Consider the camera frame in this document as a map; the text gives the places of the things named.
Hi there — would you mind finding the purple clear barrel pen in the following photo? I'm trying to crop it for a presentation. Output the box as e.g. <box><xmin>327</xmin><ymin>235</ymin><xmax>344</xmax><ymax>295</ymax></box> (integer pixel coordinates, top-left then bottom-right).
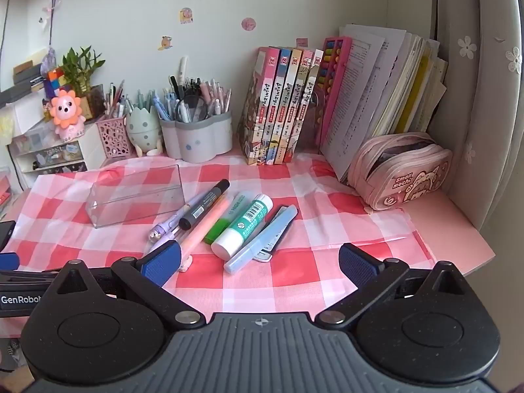
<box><xmin>148</xmin><ymin>196</ymin><xmax>205</xmax><ymax>244</ymax></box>

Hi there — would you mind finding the green white glue stick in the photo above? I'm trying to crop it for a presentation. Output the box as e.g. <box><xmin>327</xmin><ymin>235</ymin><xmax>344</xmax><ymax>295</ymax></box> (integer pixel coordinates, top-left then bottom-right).
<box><xmin>211</xmin><ymin>194</ymin><xmax>273</xmax><ymax>260</ymax></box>

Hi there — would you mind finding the pink abacus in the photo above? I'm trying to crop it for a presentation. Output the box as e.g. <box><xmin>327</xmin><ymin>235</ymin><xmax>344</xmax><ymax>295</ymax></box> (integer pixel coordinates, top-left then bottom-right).
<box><xmin>319</xmin><ymin>36</ymin><xmax>353</xmax><ymax>148</ymax></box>

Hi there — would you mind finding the white floral curtain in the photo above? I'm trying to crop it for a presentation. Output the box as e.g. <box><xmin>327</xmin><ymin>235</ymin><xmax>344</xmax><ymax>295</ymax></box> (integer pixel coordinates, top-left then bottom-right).
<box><xmin>434</xmin><ymin>0</ymin><xmax>524</xmax><ymax>230</ymax></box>

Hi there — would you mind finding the black marker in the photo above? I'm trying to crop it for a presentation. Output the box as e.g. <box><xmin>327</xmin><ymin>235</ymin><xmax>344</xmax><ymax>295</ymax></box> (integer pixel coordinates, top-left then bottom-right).
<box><xmin>179</xmin><ymin>179</ymin><xmax>231</xmax><ymax>231</ymax></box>

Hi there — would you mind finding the pink highlighter with orange cap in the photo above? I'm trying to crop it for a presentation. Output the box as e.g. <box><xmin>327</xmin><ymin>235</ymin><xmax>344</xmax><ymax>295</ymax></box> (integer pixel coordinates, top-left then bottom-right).
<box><xmin>177</xmin><ymin>196</ymin><xmax>225</xmax><ymax>273</ymax></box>

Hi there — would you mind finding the green egg-shaped pen holder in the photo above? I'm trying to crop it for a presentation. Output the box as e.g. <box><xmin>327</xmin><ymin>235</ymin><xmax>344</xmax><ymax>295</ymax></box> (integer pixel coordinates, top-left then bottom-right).
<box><xmin>125</xmin><ymin>106</ymin><xmax>164</xmax><ymax>157</ymax></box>

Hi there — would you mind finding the clear lidded storage box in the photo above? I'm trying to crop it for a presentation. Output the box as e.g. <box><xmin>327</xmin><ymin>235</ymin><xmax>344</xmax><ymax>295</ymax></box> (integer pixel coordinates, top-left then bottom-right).
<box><xmin>12</xmin><ymin>123</ymin><xmax>58</xmax><ymax>148</ymax></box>

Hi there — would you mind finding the grey flower-shaped pen holder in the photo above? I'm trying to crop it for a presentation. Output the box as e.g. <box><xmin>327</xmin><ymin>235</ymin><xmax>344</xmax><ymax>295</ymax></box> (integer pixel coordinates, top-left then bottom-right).
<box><xmin>159</xmin><ymin>110</ymin><xmax>233</xmax><ymax>163</ymax></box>

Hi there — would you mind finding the pink lion toy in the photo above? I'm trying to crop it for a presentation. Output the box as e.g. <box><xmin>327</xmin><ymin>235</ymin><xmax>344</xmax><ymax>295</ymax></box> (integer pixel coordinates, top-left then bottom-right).
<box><xmin>43</xmin><ymin>88</ymin><xmax>87</xmax><ymax>144</ymax></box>

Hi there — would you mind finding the bunch of pencils and pens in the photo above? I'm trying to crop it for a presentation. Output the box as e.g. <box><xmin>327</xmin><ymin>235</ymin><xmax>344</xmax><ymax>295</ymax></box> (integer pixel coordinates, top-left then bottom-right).
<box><xmin>104</xmin><ymin>80</ymin><xmax>128</xmax><ymax>119</ymax></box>

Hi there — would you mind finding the bunch of blue white pens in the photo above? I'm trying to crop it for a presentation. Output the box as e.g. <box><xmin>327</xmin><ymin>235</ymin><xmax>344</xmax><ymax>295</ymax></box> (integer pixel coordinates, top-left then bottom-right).
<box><xmin>158</xmin><ymin>55</ymin><xmax>232</xmax><ymax>123</ymax></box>

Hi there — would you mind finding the clear plastic box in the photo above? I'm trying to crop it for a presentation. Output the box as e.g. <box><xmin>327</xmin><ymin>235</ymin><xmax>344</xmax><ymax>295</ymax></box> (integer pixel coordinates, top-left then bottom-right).
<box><xmin>86</xmin><ymin>164</ymin><xmax>185</xmax><ymax>229</ymax></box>

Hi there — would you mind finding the stack of printed paper booklets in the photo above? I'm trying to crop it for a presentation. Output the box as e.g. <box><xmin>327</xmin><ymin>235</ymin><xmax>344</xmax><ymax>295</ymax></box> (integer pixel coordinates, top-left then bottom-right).
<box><xmin>321</xmin><ymin>25</ymin><xmax>449</xmax><ymax>185</ymax></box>

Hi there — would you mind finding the pink lattice pen holder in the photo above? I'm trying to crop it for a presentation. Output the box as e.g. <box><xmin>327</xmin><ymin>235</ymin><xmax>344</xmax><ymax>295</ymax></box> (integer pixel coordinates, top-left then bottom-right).
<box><xmin>96</xmin><ymin>115</ymin><xmax>128</xmax><ymax>159</ymax></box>

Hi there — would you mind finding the bunch of teal gel pens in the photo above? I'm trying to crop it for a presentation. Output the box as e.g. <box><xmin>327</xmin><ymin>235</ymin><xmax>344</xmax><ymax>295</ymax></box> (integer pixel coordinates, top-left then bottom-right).
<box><xmin>125</xmin><ymin>89</ymin><xmax>156</xmax><ymax>112</ymax></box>

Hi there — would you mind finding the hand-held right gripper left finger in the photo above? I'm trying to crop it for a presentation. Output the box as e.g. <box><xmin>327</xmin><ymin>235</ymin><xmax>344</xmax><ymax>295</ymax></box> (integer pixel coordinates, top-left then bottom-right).
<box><xmin>53</xmin><ymin>242</ymin><xmax>205</xmax><ymax>331</ymax></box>

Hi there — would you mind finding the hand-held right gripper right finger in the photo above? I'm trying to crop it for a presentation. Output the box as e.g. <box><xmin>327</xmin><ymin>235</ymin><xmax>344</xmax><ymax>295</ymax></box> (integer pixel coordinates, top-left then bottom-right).
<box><xmin>313</xmin><ymin>242</ymin><xmax>465</xmax><ymax>330</ymax></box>

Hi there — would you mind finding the colourful block toy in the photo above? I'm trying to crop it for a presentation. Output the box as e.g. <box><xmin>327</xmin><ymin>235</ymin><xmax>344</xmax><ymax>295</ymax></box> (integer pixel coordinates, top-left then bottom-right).
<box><xmin>43</xmin><ymin>67</ymin><xmax>66</xmax><ymax>99</ymax></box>

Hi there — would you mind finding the pink cartoon pencil case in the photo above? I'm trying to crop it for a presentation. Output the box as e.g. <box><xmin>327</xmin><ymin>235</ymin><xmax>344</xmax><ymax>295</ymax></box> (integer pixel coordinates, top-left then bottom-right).
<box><xmin>348</xmin><ymin>132</ymin><xmax>453</xmax><ymax>211</ymax></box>

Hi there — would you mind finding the white desktop drawer organizer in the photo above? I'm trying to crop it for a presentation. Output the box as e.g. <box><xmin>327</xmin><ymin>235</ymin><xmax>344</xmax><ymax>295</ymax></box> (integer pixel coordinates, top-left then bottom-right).
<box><xmin>6</xmin><ymin>125</ymin><xmax>103</xmax><ymax>185</ymax></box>

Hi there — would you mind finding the paperback comic book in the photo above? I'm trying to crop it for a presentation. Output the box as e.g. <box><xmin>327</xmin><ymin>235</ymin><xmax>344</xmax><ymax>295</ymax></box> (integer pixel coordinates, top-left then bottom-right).
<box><xmin>237</xmin><ymin>47</ymin><xmax>281</xmax><ymax>166</ymax></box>
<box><xmin>292</xmin><ymin>49</ymin><xmax>325</xmax><ymax>148</ymax></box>
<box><xmin>282</xmin><ymin>49</ymin><xmax>315</xmax><ymax>163</ymax></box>
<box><xmin>266</xmin><ymin>48</ymin><xmax>292</xmax><ymax>165</ymax></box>
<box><xmin>275</xmin><ymin>48</ymin><xmax>304</xmax><ymax>164</ymax></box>

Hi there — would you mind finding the light blue marker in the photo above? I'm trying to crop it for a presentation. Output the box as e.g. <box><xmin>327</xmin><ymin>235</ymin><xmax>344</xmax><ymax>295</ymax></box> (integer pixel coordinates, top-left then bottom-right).
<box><xmin>224</xmin><ymin>206</ymin><xmax>298</xmax><ymax>275</ymax></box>

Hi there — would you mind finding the green highlighter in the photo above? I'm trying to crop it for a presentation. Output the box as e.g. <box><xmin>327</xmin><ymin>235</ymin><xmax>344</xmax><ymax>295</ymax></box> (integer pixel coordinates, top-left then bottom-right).
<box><xmin>203</xmin><ymin>190</ymin><xmax>256</xmax><ymax>244</ymax></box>

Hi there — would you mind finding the purple cartoon print pen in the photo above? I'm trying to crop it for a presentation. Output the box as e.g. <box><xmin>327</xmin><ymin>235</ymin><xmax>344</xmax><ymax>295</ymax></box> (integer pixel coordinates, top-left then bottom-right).
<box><xmin>145</xmin><ymin>229</ymin><xmax>181</xmax><ymax>258</ymax></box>

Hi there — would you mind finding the purple hanging charm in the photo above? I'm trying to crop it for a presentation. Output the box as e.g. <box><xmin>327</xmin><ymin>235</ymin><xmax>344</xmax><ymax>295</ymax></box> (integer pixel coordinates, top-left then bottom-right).
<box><xmin>39</xmin><ymin>0</ymin><xmax>62</xmax><ymax>74</ymax></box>

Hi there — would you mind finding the red white checked tablecloth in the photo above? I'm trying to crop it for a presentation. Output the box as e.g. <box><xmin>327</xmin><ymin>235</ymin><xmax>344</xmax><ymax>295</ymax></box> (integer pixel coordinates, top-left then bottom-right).
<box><xmin>0</xmin><ymin>156</ymin><xmax>437</xmax><ymax>336</ymax></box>

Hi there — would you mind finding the black rimmed magnifying glass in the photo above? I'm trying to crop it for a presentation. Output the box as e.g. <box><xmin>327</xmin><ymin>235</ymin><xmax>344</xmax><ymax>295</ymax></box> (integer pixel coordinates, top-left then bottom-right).
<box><xmin>178</xmin><ymin>95</ymin><xmax>210</xmax><ymax>122</ymax></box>

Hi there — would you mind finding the lucky bamboo plant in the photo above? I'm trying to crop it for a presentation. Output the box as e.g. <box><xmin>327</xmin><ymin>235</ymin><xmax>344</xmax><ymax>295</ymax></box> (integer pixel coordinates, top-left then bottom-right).
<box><xmin>61</xmin><ymin>46</ymin><xmax>107</xmax><ymax>120</ymax></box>

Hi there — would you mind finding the stack of dark grey boxes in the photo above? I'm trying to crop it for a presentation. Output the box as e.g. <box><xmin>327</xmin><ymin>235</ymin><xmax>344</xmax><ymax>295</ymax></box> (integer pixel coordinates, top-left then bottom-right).
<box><xmin>0</xmin><ymin>59</ymin><xmax>46</xmax><ymax>107</ymax></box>

